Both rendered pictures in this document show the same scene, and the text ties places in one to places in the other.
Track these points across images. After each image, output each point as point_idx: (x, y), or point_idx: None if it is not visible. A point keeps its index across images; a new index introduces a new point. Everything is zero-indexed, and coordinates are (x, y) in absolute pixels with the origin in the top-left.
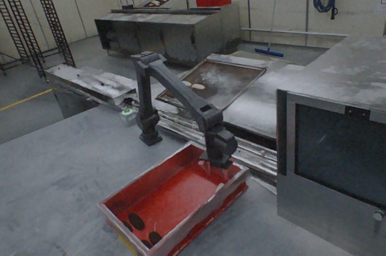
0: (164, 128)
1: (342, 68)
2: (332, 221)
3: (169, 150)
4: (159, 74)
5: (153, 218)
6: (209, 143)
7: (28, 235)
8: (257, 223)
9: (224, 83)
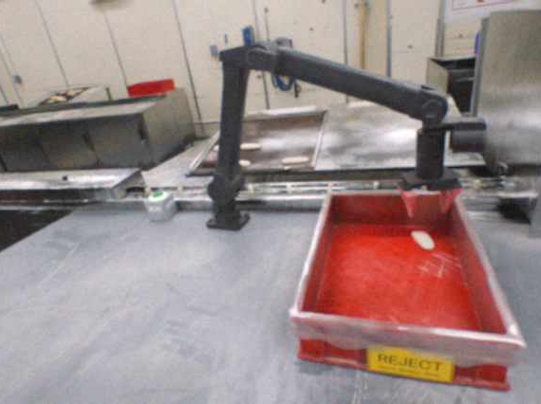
0: (243, 202)
1: None
2: None
3: (277, 225)
4: (307, 61)
5: (379, 313)
6: (437, 147)
7: None
8: (523, 256)
9: (286, 135)
